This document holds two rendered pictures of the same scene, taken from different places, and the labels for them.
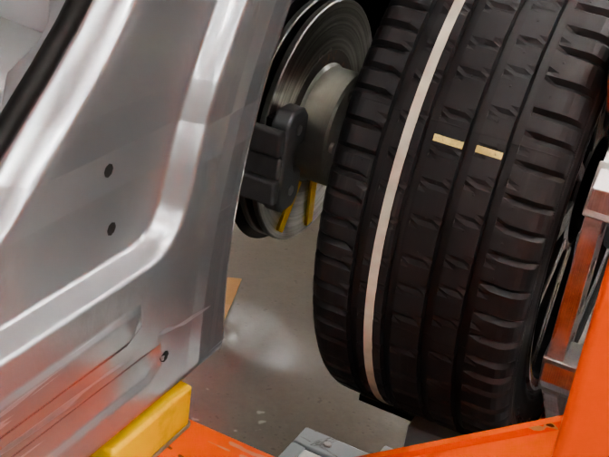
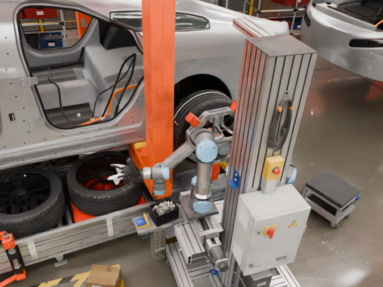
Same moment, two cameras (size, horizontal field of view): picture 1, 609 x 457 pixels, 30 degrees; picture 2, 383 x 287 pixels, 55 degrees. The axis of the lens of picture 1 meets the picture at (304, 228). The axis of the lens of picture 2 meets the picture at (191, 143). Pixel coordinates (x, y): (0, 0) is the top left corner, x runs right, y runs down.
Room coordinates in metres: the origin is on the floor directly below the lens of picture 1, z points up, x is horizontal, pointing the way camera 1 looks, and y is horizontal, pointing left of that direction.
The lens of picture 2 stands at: (-0.88, -1.94, 2.62)
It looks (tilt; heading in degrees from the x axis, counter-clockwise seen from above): 35 degrees down; 40
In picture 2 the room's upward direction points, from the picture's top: 3 degrees clockwise
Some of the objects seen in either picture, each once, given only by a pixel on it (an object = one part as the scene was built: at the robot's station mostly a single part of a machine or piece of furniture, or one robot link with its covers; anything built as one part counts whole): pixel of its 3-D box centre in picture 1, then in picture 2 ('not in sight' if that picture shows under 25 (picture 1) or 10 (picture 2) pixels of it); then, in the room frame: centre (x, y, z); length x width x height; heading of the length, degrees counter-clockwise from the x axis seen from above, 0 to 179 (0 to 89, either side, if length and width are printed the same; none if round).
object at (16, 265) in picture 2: not in sight; (13, 256); (-0.40, 0.14, 0.30); 0.09 x 0.05 x 0.50; 157
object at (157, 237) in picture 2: not in sight; (158, 238); (0.51, -0.45, 0.21); 0.10 x 0.10 x 0.42; 67
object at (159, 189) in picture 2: not in sight; (159, 184); (0.30, -0.71, 1.12); 0.11 x 0.08 x 0.11; 47
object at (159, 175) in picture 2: not in sight; (159, 173); (0.28, -0.72, 1.21); 0.11 x 0.08 x 0.09; 137
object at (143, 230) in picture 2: not in sight; (161, 218); (0.54, -0.47, 0.44); 0.43 x 0.17 x 0.03; 157
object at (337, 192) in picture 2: not in sight; (329, 199); (2.05, -1.27, 0.17); 0.43 x 0.36 x 0.34; 82
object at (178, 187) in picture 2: not in sight; (169, 188); (0.98, -0.12, 0.26); 0.42 x 0.18 x 0.35; 67
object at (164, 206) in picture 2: not in sight; (163, 211); (0.56, -0.48, 0.51); 0.20 x 0.14 x 0.13; 164
